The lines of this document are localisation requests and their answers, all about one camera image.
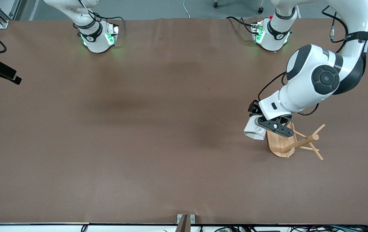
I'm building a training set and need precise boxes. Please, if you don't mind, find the white faceted cup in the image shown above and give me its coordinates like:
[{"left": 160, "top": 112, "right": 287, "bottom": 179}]
[{"left": 244, "top": 115, "right": 268, "bottom": 140}]

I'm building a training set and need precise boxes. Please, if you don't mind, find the black right arm base cable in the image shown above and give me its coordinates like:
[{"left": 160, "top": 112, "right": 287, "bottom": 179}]
[{"left": 73, "top": 0, "right": 124, "bottom": 34}]

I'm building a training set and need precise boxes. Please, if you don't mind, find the cable bundle under table edge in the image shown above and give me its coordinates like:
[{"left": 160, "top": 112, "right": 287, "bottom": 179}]
[{"left": 213, "top": 225, "right": 368, "bottom": 232}]

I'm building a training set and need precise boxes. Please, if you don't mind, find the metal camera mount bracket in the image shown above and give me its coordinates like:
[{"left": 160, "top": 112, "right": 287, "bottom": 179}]
[{"left": 177, "top": 214, "right": 196, "bottom": 232}]

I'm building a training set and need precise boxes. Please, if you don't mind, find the wooden cup rack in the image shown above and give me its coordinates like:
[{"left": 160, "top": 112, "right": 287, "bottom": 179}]
[{"left": 266, "top": 122, "right": 326, "bottom": 161}]

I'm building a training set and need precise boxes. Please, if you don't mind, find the black arm base cable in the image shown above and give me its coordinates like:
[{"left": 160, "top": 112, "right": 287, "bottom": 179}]
[
  {"left": 73, "top": 0, "right": 124, "bottom": 34},
  {"left": 226, "top": 16, "right": 258, "bottom": 35}
]

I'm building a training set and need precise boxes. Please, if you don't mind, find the black left arm base cable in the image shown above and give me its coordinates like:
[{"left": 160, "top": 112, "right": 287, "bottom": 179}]
[{"left": 226, "top": 16, "right": 258, "bottom": 35}]

